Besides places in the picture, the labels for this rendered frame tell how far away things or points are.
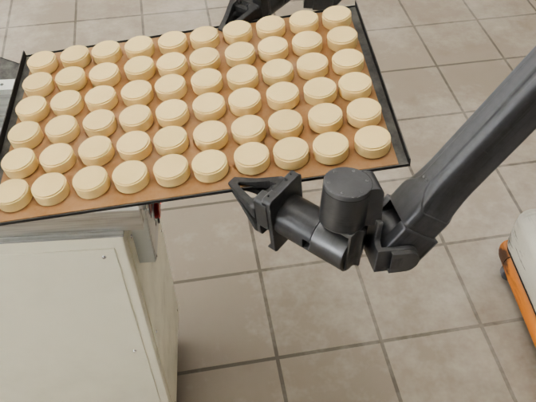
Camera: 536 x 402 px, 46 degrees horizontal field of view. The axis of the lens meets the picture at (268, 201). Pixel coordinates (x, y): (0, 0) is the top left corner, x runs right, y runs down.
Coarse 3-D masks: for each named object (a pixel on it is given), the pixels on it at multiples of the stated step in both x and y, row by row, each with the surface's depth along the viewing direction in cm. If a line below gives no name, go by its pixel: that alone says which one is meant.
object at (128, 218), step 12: (72, 216) 95; (84, 216) 95; (96, 216) 95; (108, 216) 95; (120, 216) 95; (132, 216) 96; (0, 228) 95; (12, 228) 96; (24, 228) 96; (36, 228) 96; (48, 228) 96; (60, 228) 96; (72, 228) 97; (84, 228) 97; (96, 228) 97; (108, 228) 97; (120, 228) 98; (132, 228) 98
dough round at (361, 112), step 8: (352, 104) 92; (360, 104) 92; (368, 104) 92; (376, 104) 92; (352, 112) 91; (360, 112) 91; (368, 112) 91; (376, 112) 90; (352, 120) 91; (360, 120) 90; (368, 120) 90; (376, 120) 91
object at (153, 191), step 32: (256, 32) 110; (288, 32) 109; (320, 32) 108; (96, 64) 110; (224, 64) 105; (256, 64) 104; (192, 96) 101; (224, 96) 100; (160, 128) 96; (192, 128) 96; (352, 128) 92; (352, 160) 88; (384, 160) 87; (160, 192) 88; (192, 192) 87
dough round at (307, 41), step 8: (304, 32) 105; (312, 32) 105; (296, 40) 104; (304, 40) 104; (312, 40) 104; (320, 40) 103; (296, 48) 103; (304, 48) 103; (312, 48) 103; (320, 48) 104
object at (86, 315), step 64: (0, 128) 114; (0, 256) 99; (64, 256) 100; (128, 256) 102; (0, 320) 112; (64, 320) 114; (128, 320) 116; (0, 384) 131; (64, 384) 133; (128, 384) 135
